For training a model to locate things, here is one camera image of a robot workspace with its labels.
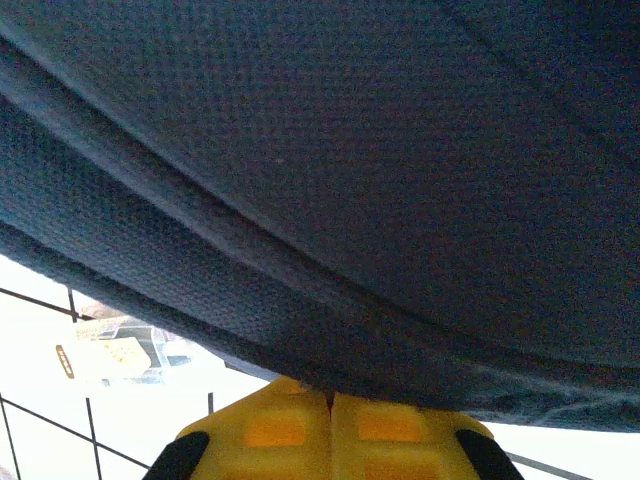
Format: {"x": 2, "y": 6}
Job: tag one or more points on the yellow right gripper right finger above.
{"x": 400, "y": 445}

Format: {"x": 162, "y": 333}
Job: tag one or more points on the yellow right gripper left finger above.
{"x": 270, "y": 440}

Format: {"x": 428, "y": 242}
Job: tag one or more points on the navy blue backpack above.
{"x": 350, "y": 175}

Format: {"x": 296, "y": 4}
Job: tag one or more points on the clear plastic stationery pack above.
{"x": 120, "y": 350}

